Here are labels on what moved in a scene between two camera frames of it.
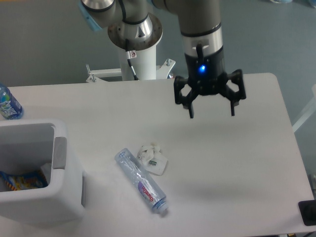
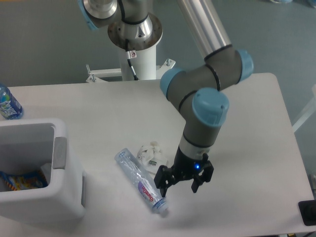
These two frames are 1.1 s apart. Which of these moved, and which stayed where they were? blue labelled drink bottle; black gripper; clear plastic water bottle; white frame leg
Moved: black gripper
Stayed: clear plastic water bottle; white frame leg; blue labelled drink bottle
